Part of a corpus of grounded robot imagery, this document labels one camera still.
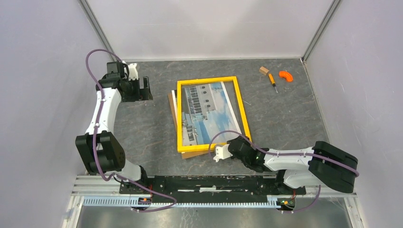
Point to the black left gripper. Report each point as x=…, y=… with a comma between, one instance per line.
x=143, y=94

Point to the photo with backing board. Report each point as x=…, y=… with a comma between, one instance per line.
x=206, y=110

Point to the yellow picture frame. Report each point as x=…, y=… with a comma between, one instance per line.
x=221, y=137

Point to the yellow handled screwdriver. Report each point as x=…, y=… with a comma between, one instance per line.
x=273, y=83

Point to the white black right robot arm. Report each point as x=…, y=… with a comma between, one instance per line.
x=321, y=164

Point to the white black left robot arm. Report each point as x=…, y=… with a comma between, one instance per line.
x=99, y=149

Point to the brown backing board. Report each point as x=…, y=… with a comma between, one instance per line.
x=173, y=107

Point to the small wooden block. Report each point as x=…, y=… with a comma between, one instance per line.
x=263, y=70

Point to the orange curved plastic piece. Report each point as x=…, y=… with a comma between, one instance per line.
x=286, y=76

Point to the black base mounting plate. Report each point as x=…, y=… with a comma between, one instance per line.
x=216, y=189

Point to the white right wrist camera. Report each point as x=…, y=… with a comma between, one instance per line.
x=221, y=152

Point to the aluminium rail frame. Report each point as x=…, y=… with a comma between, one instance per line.
x=99, y=185

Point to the blue slotted cable duct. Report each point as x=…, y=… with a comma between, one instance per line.
x=137, y=202

